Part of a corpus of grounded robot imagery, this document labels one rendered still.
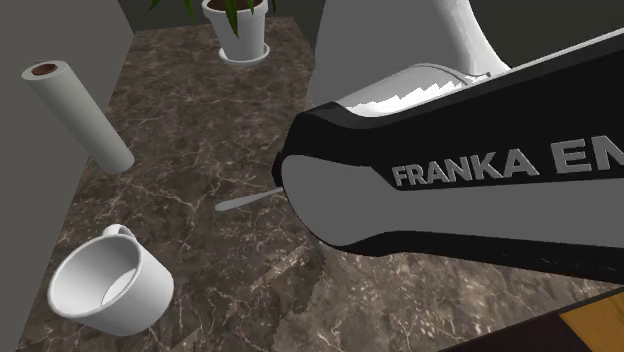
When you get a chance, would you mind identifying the white mug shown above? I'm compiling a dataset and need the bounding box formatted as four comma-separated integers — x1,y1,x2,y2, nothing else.
46,223,175,338

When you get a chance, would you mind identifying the white paper towel roll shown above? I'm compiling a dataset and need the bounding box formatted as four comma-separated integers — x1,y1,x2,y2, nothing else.
20,59,136,175

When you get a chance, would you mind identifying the potted plant in white pot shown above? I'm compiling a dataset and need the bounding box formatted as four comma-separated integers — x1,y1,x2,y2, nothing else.
148,0,278,67

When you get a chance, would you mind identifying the grey spoon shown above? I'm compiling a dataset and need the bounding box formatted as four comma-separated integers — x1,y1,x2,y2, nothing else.
214,186,284,213

